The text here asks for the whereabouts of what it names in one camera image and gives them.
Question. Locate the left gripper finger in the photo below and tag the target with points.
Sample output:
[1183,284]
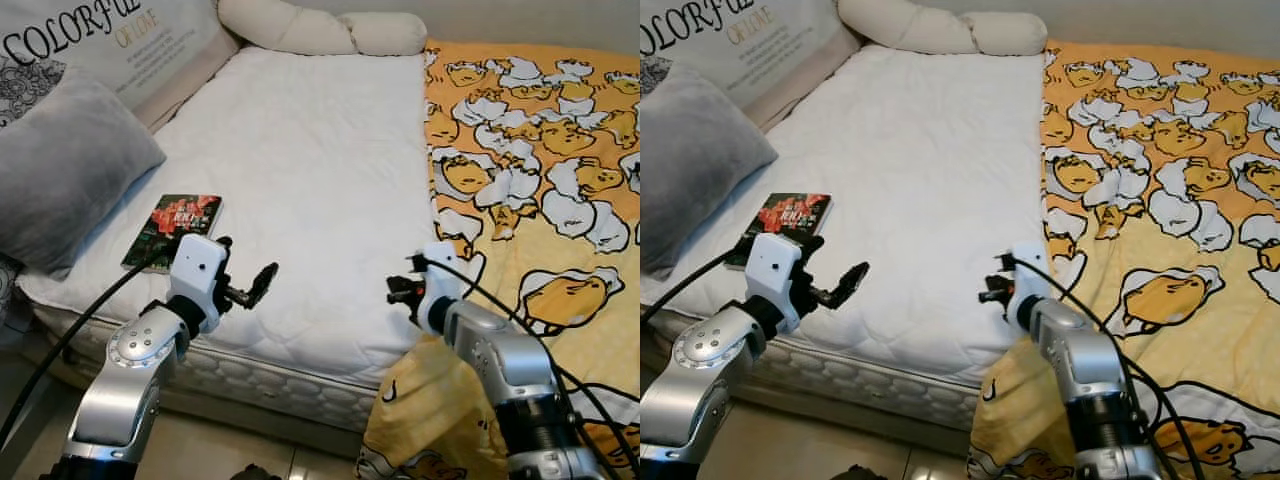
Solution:
[222,244]
[262,283]
[809,246]
[852,283]

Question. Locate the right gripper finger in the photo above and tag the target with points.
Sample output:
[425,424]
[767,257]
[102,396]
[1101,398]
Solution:
[990,289]
[1005,260]
[399,289]
[415,260]

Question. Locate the dark book red cover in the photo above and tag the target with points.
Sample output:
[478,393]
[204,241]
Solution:
[175,220]
[790,212]

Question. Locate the grey plush pillow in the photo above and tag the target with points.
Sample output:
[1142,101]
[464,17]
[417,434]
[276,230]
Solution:
[70,170]
[700,160]

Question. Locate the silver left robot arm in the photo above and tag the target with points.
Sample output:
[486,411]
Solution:
[705,370]
[125,370]

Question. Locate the white quilted mattress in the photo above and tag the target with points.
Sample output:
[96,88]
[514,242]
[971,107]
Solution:
[900,150]
[300,150]

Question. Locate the yellow cartoon egg blanket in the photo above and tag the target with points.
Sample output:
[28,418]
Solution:
[1160,130]
[540,130]

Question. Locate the dark robot foot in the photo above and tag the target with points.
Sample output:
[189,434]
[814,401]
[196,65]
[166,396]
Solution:
[858,473]
[255,472]

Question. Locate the long beige bolster pillow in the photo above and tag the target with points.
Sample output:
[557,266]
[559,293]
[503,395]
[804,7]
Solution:
[280,28]
[900,25]

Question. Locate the small beige pillow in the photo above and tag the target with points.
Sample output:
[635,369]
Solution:
[1005,35]
[385,35]

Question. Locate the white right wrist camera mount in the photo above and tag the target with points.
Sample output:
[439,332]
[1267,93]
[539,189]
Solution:
[440,285]
[1030,285]

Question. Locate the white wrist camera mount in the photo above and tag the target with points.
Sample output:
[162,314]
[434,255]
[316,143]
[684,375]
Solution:
[1030,285]
[197,270]
[773,275]
[440,285]

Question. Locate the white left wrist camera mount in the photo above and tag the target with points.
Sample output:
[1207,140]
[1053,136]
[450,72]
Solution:
[773,275]
[197,270]

